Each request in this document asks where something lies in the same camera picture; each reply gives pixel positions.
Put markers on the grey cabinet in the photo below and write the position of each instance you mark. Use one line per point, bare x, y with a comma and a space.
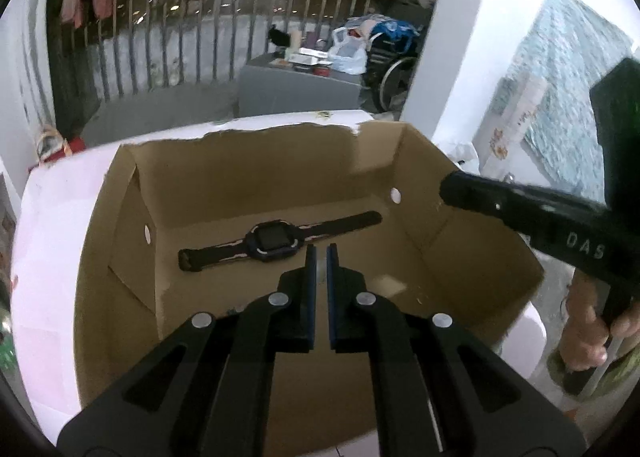
266, 86

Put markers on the floral blue hanging cloth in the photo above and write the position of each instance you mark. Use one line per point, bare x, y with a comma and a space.
572, 48

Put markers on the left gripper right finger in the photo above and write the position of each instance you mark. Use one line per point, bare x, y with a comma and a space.
438, 390

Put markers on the metal balcony railing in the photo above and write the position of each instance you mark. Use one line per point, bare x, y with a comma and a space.
150, 44

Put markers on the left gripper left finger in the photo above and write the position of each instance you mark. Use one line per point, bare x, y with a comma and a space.
205, 389

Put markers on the white plastic bag on floor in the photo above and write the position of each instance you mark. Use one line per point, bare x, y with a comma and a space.
464, 155

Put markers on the black smart watch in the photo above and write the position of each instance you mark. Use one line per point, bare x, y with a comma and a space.
273, 240

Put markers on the wheelchair with clothes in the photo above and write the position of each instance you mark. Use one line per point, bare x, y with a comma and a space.
393, 47

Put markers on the person right hand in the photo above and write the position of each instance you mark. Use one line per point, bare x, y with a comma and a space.
582, 344

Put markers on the brown cardboard box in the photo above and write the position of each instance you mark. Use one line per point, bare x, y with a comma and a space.
426, 257

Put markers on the red tote bag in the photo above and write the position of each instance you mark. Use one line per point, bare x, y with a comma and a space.
52, 146

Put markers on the white plastic bag on cabinet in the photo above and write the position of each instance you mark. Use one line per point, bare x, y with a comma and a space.
348, 53

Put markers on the rolled floral mat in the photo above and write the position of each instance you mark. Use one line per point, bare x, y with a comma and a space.
500, 135

